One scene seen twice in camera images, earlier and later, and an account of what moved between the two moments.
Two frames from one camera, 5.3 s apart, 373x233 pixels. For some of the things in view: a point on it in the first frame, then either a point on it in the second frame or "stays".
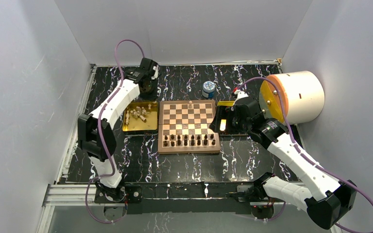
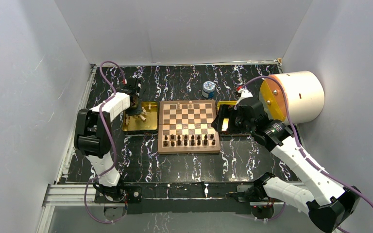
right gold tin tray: [225, 107] stays
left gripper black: [149, 97] → [136, 112]
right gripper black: [215, 124] stays
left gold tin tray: [141, 118] stays
